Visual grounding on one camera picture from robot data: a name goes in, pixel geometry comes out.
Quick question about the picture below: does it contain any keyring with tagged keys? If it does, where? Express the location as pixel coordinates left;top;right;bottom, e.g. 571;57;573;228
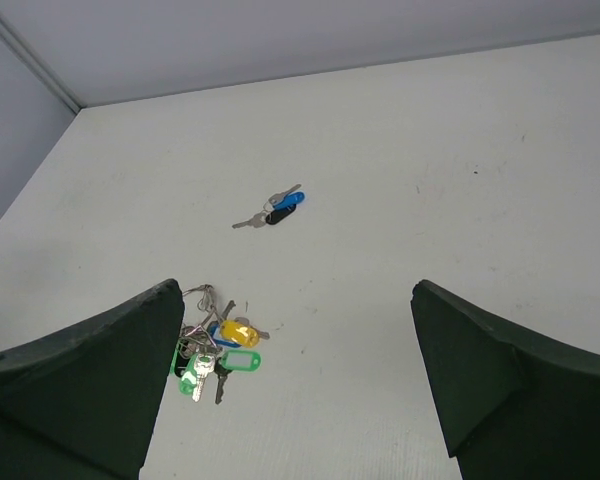
170;284;266;405

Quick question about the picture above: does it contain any blue tagged key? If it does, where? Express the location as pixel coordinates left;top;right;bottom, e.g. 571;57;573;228
265;184;305;211

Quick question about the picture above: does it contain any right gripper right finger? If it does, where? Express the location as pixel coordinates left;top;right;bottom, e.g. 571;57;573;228
411;280;600;479

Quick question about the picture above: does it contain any yellow tagged key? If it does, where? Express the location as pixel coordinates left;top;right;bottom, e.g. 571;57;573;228
220;317;270;348

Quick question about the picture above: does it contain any black tagged key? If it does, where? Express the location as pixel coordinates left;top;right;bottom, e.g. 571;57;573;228
232;205;297;229

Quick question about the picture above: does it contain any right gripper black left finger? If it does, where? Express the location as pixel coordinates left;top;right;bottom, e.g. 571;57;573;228
0;279;185;479

